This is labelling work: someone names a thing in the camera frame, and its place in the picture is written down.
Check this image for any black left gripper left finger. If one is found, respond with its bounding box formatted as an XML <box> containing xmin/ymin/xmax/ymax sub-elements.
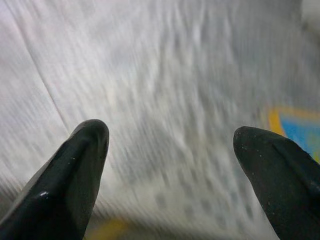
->
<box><xmin>0</xmin><ymin>118</ymin><xmax>110</xmax><ymax>240</ymax></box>

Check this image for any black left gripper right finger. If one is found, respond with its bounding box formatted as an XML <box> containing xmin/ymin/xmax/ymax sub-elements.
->
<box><xmin>232</xmin><ymin>126</ymin><xmax>320</xmax><ymax>240</ymax></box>

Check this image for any yellow blue children's picture book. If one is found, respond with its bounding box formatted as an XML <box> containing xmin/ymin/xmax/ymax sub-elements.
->
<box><xmin>267</xmin><ymin>106</ymin><xmax>320</xmax><ymax>157</ymax></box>

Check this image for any white quilted mattress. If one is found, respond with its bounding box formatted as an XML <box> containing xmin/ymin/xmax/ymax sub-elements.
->
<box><xmin>0</xmin><ymin>0</ymin><xmax>320</xmax><ymax>240</ymax></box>

